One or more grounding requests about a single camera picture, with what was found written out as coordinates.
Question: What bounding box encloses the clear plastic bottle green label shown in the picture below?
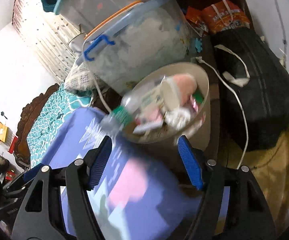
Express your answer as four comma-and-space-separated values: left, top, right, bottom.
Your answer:
100, 76, 181, 135

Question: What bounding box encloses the beige trash bin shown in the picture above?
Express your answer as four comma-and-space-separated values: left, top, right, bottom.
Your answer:
123, 62, 211, 150

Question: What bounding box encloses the carved wooden headboard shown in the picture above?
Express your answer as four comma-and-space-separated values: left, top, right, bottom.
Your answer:
13, 84, 59, 170

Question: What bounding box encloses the teal patterned quilt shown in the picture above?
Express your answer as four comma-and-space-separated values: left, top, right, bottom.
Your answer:
27, 83, 93, 168

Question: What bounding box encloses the black bag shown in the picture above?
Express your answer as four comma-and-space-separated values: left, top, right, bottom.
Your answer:
210, 28, 289, 152

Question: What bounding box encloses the beige checked folded blanket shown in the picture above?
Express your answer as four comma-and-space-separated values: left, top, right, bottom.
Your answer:
64, 62, 103, 94

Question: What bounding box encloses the beige leaf-print curtain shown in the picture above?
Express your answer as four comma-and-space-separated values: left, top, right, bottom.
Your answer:
12, 0, 79, 83

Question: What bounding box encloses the orange shopping bag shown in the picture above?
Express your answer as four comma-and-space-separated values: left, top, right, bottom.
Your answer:
185, 0, 251, 37

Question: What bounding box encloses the clear storage box teal lid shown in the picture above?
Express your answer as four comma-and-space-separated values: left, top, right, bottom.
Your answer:
53, 0, 165, 34

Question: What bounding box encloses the red wall calendar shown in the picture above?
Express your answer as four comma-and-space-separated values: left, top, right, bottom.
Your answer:
0, 122, 18, 154

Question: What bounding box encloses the white charging cable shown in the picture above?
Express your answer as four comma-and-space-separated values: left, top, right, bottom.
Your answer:
91, 56, 250, 170

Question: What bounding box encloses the clear storage box blue handle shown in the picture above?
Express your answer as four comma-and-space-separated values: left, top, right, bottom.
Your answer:
77, 0, 193, 95

